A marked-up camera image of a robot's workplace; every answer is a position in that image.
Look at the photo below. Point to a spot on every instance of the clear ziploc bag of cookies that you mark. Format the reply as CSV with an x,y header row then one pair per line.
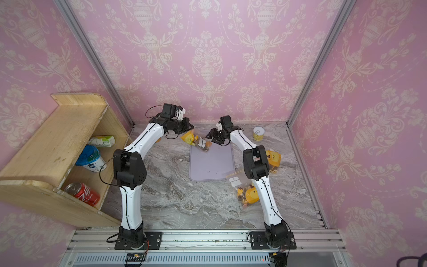
x,y
195,139

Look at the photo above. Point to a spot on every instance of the yellow tin can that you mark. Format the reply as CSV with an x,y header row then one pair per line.
x,y
258,133

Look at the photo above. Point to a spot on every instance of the red soda can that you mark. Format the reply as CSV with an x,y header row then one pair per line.
x,y
83,193

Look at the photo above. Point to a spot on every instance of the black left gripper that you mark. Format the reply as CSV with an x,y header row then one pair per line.
x,y
186,125

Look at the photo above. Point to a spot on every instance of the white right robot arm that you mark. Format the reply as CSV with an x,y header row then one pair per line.
x,y
256,168

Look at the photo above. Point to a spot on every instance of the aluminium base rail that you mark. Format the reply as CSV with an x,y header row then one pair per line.
x,y
208,248

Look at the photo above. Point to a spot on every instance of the aluminium frame post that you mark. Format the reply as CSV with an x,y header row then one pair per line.
x,y
330,39
83,39

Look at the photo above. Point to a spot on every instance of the lilac plastic tray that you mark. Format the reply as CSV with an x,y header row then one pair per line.
x,y
215,164

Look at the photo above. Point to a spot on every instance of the ziploc bag with yellow chick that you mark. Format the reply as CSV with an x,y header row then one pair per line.
x,y
245,190

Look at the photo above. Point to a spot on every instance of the blue lid white tub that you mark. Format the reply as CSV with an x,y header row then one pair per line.
x,y
91,159

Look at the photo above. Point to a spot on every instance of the aluminium frame post left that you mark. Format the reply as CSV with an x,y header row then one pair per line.
x,y
83,39

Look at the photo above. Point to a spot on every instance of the aluminium frame post right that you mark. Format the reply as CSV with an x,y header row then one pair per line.
x,y
330,39

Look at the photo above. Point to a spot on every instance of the green white carton box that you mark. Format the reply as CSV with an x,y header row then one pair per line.
x,y
105,141

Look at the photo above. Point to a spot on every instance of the wooden shelf unit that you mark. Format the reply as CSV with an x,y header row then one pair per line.
x,y
36,177

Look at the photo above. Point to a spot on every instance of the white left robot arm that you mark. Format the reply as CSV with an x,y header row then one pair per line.
x,y
130,172

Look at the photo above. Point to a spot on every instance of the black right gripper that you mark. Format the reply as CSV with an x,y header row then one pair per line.
x,y
214,132

